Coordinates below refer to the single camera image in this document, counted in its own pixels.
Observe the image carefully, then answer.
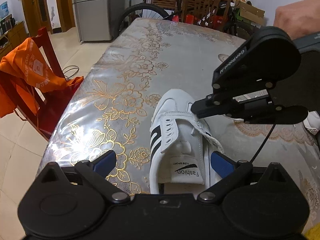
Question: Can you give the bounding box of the wooden sideboard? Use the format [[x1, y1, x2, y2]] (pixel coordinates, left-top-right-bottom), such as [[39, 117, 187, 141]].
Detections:
[[0, 22, 29, 58]]

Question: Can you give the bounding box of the white black-striped sneaker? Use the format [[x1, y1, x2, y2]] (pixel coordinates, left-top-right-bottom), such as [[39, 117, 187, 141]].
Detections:
[[149, 89, 221, 196]]

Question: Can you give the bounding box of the cardboard box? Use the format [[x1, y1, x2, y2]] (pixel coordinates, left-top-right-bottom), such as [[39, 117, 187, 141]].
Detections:
[[233, 0, 265, 28]]

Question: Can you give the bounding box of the person's right hand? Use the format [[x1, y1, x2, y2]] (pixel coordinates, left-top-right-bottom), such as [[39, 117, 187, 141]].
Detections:
[[273, 0, 320, 40]]

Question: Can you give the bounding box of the orange bag on chair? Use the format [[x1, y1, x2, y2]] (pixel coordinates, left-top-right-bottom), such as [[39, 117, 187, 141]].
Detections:
[[1, 37, 84, 114]]

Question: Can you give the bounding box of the red wooden chair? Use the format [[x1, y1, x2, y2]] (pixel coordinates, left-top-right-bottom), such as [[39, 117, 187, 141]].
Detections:
[[13, 26, 85, 142]]

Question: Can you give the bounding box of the black bicycle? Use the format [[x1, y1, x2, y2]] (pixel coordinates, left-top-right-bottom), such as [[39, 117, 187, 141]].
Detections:
[[113, 0, 258, 40]]

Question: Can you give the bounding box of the silver refrigerator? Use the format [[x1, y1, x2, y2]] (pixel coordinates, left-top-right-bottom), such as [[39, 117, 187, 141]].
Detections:
[[72, 0, 125, 42]]

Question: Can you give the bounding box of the wooden dining chair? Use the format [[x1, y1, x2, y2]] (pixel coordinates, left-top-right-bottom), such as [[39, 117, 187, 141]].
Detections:
[[181, 0, 232, 31]]

